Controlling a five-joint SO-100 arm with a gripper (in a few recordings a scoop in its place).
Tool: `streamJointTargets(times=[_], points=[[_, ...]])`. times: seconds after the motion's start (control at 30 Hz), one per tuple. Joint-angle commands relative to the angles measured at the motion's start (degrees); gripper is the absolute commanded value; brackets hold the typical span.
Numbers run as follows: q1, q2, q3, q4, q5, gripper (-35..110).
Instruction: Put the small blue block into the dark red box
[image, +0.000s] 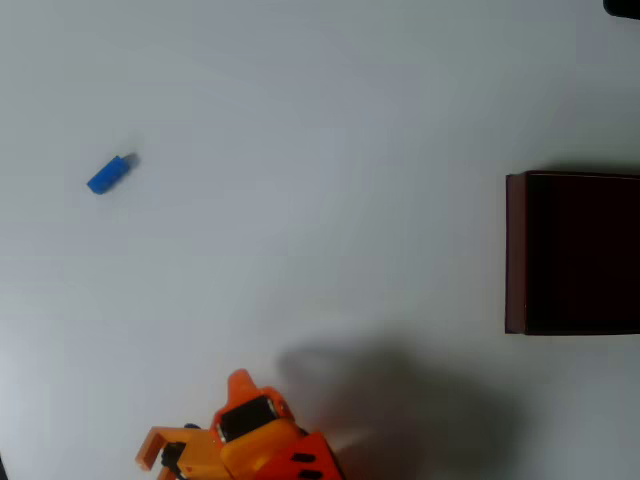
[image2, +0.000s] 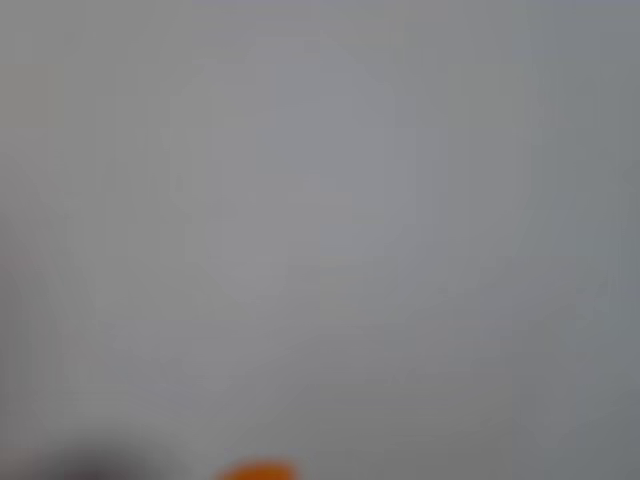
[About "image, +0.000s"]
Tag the orange gripper, black motor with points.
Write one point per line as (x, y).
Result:
(248, 418)

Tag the small blue block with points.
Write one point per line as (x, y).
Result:
(107, 175)

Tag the dark brown box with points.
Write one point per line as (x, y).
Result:
(580, 255)

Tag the black object at table edge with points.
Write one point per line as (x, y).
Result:
(624, 7)

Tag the orange camera mount with camera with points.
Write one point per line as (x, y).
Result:
(192, 452)

